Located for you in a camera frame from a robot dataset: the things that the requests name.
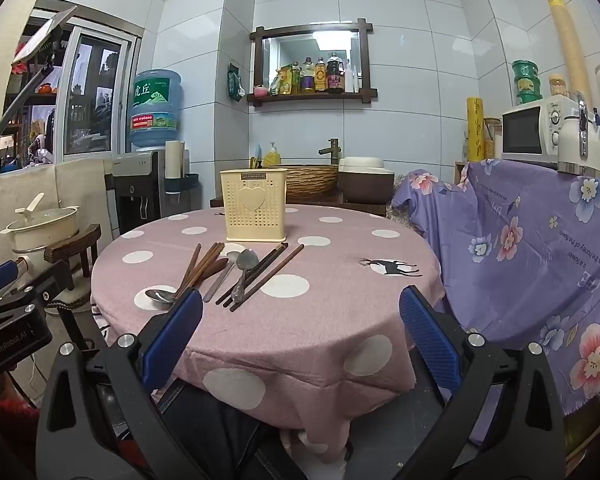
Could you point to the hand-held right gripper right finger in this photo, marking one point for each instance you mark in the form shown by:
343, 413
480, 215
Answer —
430, 337

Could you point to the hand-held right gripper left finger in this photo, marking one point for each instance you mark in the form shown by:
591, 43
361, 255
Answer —
175, 340

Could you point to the brown wooden chopstick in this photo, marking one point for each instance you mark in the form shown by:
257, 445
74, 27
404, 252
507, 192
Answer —
214, 269
211, 261
190, 266
203, 262

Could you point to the dark wooden chopstick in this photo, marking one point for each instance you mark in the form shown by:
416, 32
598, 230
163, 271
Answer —
275, 272
260, 265
267, 264

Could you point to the cream plastic utensil holder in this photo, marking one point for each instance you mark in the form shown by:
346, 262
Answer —
252, 210

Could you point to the person's left forearm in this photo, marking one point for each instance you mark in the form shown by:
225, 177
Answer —
5, 420

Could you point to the dark wooden chair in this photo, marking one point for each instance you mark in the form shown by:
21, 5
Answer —
75, 250

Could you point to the cream electric cooking pot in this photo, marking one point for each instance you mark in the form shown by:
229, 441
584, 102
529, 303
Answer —
42, 227

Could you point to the person's jeans leg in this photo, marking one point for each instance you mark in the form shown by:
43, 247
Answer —
220, 430

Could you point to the purple floral cloth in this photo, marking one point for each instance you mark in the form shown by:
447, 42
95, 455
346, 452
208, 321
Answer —
520, 260

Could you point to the person's red sweater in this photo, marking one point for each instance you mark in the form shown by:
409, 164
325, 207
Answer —
130, 452

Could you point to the pink polka dot tablecloth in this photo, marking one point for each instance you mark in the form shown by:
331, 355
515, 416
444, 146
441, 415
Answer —
300, 340

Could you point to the grey water dispenser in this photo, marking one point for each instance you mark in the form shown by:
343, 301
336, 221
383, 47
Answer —
132, 190

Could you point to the dark blue cup caddy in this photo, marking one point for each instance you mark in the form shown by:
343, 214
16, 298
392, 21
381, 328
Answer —
182, 184

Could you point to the wooden sink counter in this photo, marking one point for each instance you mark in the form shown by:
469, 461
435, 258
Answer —
330, 205

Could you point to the small wooden box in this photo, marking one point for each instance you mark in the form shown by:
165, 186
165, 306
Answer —
460, 172

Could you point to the brown white rice cooker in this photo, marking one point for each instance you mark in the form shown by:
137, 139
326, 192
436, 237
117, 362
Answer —
365, 180

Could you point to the cream paper cup stack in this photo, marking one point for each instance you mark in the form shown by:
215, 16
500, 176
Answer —
174, 160

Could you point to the brown woven sink basin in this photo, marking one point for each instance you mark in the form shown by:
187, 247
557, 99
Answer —
312, 180

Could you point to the sliding glass window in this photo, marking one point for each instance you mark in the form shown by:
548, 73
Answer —
95, 100

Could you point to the orange teapot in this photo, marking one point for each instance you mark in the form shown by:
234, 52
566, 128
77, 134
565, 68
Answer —
47, 88

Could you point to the glass storage jar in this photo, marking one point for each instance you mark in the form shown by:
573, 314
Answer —
492, 140

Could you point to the yellow soap pump bottle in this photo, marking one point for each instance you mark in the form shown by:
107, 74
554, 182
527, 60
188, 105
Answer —
272, 156

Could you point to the bronze faucet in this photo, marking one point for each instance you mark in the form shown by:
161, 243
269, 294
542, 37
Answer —
332, 152

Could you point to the yellow roll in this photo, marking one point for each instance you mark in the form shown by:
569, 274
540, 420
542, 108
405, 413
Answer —
475, 130

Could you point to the blue water jug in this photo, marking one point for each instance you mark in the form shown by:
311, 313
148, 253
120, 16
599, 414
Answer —
155, 110

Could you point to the white microwave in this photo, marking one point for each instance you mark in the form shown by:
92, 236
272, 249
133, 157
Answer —
530, 130

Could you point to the white kettle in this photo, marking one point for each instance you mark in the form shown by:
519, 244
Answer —
577, 145

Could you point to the phone on holder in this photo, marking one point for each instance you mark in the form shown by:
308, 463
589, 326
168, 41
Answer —
45, 35

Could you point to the pink bowl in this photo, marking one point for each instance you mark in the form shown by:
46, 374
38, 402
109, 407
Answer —
261, 91

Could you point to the white squeeze bottle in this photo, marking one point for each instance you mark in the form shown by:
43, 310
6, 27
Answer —
348, 80

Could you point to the green white packet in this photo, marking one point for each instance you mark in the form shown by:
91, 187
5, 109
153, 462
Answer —
275, 82

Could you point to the dark soy sauce bottle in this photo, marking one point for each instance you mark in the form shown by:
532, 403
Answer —
335, 77

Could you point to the yellow contents jar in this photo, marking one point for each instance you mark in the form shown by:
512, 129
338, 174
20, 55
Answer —
557, 86

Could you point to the brown sauce bottle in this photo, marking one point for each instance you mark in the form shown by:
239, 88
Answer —
320, 77

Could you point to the yellow packet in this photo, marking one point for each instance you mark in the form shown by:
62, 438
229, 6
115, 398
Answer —
286, 80

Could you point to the purple label bottle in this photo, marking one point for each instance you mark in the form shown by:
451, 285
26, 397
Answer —
308, 80

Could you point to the wooden framed mirror shelf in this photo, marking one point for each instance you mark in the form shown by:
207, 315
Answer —
365, 60

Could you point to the yellow oil bottle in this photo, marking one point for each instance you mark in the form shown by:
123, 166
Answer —
295, 80

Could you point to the cream foam tube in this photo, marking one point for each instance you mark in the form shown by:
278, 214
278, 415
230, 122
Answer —
570, 45

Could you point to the green wall packet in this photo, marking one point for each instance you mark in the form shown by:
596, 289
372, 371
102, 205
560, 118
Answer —
235, 82

